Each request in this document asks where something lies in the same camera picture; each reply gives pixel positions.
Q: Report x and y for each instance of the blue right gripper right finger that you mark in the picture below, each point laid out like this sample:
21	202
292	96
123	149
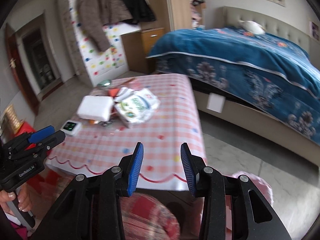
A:
190	169

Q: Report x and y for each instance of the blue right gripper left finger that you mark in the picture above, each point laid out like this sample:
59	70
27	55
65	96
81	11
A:
133	169

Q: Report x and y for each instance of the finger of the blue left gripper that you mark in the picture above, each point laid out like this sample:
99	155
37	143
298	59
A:
42	134
52	141

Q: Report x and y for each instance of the white foam block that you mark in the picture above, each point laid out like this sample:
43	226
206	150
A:
96	108

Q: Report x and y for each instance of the white green tissue package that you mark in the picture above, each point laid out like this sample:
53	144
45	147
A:
135	107

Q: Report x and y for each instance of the orange trash piece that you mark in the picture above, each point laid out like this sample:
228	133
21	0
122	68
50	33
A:
112	92

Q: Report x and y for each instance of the pink lined trash bin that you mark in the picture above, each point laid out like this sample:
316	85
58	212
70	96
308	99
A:
246	206

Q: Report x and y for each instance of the left hand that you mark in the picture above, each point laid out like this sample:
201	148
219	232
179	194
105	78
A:
24	200

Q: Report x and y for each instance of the red plastic stool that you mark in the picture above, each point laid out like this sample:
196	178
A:
23	135

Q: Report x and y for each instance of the white digital timer device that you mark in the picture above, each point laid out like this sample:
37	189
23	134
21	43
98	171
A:
71	127

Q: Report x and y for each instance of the gold patterned cup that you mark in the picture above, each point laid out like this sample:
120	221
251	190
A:
12	119

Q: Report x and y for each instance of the pink checkered tablecloth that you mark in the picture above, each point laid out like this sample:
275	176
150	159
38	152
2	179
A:
97	148

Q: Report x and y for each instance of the red plaid left leg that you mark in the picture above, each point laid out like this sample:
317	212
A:
145	217

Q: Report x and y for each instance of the white paper tag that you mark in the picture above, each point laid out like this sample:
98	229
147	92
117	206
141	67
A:
215	103

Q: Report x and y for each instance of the dark red wooden door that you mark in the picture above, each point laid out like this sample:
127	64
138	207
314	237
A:
18	71

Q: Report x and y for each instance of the round green tin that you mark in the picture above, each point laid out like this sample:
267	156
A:
104	84

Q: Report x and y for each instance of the blue floral bedspread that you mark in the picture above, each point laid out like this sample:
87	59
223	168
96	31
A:
219	58

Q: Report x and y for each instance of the wooden drawer nightstand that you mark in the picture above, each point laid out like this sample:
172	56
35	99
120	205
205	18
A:
137	46

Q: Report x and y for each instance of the brown quilted jacket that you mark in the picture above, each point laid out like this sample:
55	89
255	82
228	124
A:
94	14

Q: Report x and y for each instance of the white pillow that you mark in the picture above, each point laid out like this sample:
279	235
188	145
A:
252	27

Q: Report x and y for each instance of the black jacket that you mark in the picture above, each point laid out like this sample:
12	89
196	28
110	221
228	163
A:
140	11

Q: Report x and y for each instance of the wooden wardrobe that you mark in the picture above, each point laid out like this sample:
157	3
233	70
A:
185	14

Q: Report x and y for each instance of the beige upholstered bed frame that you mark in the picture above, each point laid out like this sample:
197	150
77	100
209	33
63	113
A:
256	114

